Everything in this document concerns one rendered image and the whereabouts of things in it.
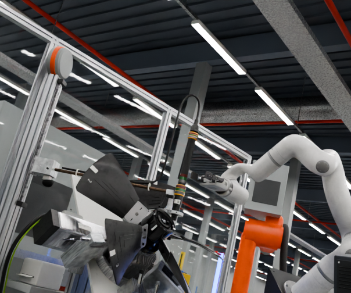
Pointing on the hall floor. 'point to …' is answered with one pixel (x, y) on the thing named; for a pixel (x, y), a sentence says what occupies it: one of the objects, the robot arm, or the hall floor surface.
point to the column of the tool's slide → (15, 190)
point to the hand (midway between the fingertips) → (200, 175)
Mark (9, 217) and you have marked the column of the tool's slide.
